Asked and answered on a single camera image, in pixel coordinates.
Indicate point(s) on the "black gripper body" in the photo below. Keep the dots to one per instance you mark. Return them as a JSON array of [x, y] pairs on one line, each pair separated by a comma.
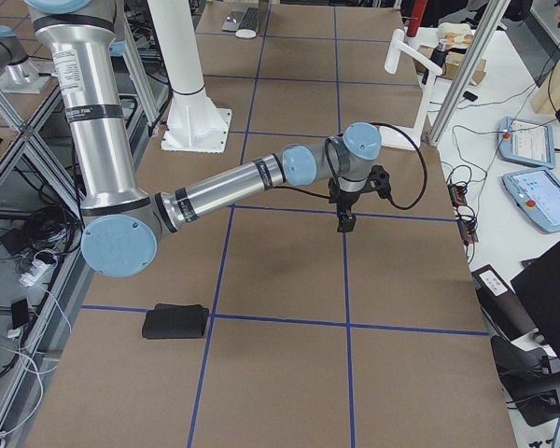
[[346, 200]]

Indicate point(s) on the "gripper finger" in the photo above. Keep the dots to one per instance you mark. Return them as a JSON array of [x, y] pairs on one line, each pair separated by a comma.
[[350, 222], [342, 221]]

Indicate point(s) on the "black mouse pad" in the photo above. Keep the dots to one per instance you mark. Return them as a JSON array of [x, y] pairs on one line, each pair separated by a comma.
[[167, 321]]

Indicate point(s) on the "grey laptop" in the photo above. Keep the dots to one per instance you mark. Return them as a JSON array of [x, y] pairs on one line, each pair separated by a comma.
[[247, 16]]

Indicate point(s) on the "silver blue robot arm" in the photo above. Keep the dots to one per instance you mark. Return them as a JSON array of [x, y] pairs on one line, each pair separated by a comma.
[[19, 73], [123, 223]]

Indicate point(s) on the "white desk lamp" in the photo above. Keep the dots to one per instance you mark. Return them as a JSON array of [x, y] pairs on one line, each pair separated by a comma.
[[412, 78]]

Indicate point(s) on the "white computer mouse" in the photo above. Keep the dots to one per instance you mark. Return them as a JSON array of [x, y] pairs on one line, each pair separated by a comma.
[[245, 33]]

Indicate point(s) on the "orange circuit board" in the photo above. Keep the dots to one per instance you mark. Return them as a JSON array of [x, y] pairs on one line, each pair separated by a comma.
[[465, 216]]

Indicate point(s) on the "brown paper table cover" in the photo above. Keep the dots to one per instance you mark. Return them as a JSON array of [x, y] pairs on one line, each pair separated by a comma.
[[314, 339]]

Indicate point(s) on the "cardboard box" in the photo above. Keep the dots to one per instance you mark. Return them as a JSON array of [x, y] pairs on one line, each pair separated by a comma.
[[453, 63]]

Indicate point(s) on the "upper teach pendant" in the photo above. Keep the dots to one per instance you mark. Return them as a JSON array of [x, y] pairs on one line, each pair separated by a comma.
[[526, 142]]

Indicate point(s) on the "teach pendant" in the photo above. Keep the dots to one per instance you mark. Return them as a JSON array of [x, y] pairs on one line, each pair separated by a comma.
[[536, 192], [526, 142]]

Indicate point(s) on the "lower teach pendant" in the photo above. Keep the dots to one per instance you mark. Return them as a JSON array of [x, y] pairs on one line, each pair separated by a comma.
[[536, 192]]

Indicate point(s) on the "red pole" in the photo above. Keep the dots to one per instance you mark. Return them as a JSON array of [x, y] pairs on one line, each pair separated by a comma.
[[416, 17]]

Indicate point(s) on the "black monitor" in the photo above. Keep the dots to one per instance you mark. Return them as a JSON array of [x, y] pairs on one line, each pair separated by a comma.
[[538, 289]]

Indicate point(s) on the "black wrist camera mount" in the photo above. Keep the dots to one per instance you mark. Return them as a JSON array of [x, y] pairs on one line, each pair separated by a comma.
[[379, 181]]

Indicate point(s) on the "white central pedestal column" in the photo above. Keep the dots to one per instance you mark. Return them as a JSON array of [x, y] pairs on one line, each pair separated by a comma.
[[194, 123]]

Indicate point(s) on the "aluminium frame post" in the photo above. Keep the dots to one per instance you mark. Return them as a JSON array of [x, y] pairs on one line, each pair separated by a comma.
[[492, 16]]

